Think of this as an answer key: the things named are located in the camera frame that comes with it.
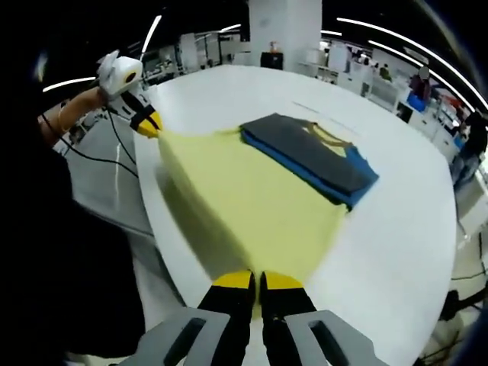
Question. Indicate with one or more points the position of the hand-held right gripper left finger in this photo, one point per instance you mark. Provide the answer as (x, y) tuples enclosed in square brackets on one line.
[(228, 316)]

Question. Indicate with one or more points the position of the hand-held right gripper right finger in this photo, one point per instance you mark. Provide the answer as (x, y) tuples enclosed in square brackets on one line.
[(282, 316)]

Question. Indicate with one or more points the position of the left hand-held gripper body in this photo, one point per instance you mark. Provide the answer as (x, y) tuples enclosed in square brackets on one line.
[(122, 76)]

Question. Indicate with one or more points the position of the yellow blue grey garment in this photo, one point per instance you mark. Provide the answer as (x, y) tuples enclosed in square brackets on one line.
[(248, 190)]

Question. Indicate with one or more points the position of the person's left hand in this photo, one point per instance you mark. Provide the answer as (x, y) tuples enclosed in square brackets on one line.
[(85, 106)]

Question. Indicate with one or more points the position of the ceiling light strip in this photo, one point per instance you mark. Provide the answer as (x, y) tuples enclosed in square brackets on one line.
[(381, 30), (152, 36), (68, 84), (381, 46)]

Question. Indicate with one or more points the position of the person in black shirt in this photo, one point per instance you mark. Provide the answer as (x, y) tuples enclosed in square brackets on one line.
[(57, 248)]

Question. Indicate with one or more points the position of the black floor stand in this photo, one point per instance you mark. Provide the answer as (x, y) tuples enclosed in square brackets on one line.
[(453, 305)]

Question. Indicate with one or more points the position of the row of white cabinets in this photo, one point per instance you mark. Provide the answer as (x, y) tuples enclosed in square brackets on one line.
[(385, 93)]

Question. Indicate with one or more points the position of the blue plastic bin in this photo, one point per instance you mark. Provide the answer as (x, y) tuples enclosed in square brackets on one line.
[(415, 102), (459, 143)]

